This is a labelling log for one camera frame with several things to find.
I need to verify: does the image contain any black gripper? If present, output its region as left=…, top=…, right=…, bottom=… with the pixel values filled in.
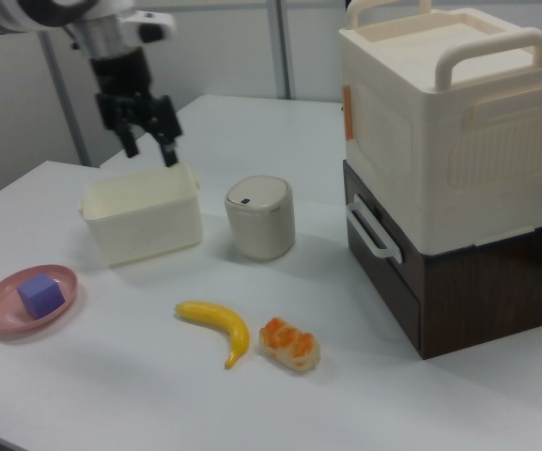
left=90, top=45, right=183, bottom=169

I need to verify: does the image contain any purple cube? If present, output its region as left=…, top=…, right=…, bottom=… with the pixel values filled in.
left=16, top=274, right=67, bottom=319

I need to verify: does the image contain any cream plastic bin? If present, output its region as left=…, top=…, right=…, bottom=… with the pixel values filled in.
left=78, top=163, right=205, bottom=269

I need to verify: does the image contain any small beige trash can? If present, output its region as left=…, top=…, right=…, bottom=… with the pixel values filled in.
left=224, top=175, right=296, bottom=262

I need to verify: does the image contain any yellow banana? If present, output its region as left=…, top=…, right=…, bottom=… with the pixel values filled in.
left=173, top=300, right=252, bottom=370

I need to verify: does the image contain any orange glazed bread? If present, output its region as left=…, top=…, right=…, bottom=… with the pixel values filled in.
left=257, top=317, right=322, bottom=376

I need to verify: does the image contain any cream toy microwave box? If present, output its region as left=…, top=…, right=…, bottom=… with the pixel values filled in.
left=338, top=0, right=542, bottom=257

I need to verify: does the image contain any dark brown wooden drawer cabinet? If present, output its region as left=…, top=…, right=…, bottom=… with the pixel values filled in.
left=343, top=159, right=542, bottom=362

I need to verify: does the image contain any white drawer handle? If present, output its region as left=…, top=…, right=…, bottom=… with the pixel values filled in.
left=345, top=193, right=404, bottom=263

